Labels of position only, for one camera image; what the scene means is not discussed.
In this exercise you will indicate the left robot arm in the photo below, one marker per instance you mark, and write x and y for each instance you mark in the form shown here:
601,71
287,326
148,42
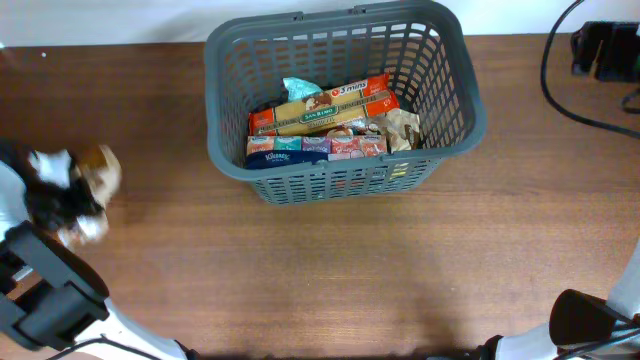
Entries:
50,297

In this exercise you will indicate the light teal tissue pack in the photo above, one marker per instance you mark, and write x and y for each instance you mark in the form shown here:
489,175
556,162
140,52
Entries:
298,89

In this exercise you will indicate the San Remo spaghetti pack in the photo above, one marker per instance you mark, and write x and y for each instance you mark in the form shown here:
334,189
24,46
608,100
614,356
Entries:
326,110

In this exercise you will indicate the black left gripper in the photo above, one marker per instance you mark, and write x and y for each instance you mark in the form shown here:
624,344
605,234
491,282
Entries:
87,205

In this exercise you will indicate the blue Kleenex tissue box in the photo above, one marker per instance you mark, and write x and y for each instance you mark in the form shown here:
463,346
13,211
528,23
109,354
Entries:
265,152

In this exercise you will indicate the green Nescafe coffee bag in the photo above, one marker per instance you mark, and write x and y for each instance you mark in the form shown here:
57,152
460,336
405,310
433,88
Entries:
353,130

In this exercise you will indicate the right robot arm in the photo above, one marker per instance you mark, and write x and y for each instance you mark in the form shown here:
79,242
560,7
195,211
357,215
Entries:
581,326

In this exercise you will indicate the grey plastic basket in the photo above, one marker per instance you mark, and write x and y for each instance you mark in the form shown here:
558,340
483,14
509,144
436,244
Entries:
418,44

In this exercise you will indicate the beige cookie bag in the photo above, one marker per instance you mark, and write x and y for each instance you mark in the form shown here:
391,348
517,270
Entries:
99,173
401,129

